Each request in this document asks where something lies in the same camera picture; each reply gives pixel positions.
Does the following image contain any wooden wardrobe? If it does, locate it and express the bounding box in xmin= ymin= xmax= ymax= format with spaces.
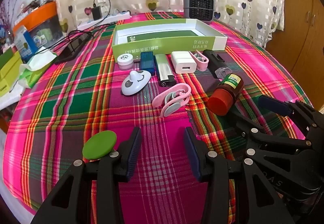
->
xmin=264 ymin=0 xmax=324 ymax=113

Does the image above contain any black pocket device clear tip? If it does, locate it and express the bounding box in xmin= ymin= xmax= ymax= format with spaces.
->
xmin=203 ymin=49 xmax=232 ymax=78

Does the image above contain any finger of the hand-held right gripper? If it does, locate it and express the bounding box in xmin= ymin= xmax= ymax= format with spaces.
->
xmin=223 ymin=110 xmax=307 ymax=154
xmin=258 ymin=95 xmax=322 ymax=136

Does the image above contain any white panda-shaped gadget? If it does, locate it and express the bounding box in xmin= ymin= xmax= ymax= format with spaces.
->
xmin=121 ymin=70 xmax=151 ymax=96

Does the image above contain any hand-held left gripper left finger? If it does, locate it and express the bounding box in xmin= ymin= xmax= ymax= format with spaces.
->
xmin=30 ymin=126 xmax=142 ymax=224

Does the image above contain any small white round jar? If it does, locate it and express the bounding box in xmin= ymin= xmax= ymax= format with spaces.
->
xmin=117 ymin=53 xmax=134 ymax=71

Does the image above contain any brown bottle with red cap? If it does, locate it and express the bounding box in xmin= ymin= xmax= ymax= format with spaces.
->
xmin=208 ymin=72 xmax=244 ymax=116

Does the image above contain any yellow-green box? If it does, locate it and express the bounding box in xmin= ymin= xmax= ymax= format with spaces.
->
xmin=0 ymin=49 xmax=24 ymax=99

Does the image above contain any orange storage bin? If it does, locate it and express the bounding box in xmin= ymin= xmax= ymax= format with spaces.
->
xmin=13 ymin=1 xmax=64 ymax=45

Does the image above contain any white usb charger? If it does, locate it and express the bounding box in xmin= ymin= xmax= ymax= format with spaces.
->
xmin=171 ymin=51 xmax=196 ymax=74

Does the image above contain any green tissue packet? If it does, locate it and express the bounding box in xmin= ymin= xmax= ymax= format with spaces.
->
xmin=19 ymin=52 xmax=60 ymax=89

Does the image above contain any green round phone grip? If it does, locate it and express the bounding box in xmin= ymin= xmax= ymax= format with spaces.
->
xmin=83 ymin=131 xmax=117 ymax=160

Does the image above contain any small pink clip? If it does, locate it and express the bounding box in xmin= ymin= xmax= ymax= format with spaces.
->
xmin=189 ymin=51 xmax=209 ymax=71

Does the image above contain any blue usb tester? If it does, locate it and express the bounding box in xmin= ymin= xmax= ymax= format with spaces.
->
xmin=140 ymin=52 xmax=155 ymax=74

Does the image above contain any large pink and grey clip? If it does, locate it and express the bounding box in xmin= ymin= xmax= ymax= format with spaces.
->
xmin=152 ymin=83 xmax=191 ymax=117

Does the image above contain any grey mini heater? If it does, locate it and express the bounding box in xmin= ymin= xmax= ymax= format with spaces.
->
xmin=183 ymin=0 xmax=215 ymax=24

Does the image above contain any silver lighter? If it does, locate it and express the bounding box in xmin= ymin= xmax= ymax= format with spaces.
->
xmin=154 ymin=53 xmax=177 ymax=87

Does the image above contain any pink green plaid tablecloth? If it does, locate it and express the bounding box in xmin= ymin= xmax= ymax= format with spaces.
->
xmin=0 ymin=11 xmax=314 ymax=224

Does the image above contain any blue and white box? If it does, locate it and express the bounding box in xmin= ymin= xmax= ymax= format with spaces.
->
xmin=14 ymin=25 xmax=37 ymax=62

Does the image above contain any green and white cardboard box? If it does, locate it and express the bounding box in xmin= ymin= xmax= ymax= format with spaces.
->
xmin=111 ymin=18 xmax=227 ymax=57

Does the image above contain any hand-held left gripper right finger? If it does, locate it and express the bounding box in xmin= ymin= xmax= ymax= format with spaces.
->
xmin=184 ymin=126 xmax=295 ymax=224

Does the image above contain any black smartphone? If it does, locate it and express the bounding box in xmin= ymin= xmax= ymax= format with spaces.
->
xmin=54 ymin=32 xmax=93 ymax=64

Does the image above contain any black cable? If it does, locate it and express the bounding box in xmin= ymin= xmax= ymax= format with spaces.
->
xmin=33 ymin=0 xmax=119 ymax=56

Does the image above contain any white power strip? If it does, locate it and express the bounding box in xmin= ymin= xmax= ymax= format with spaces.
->
xmin=77 ymin=10 xmax=131 ymax=31

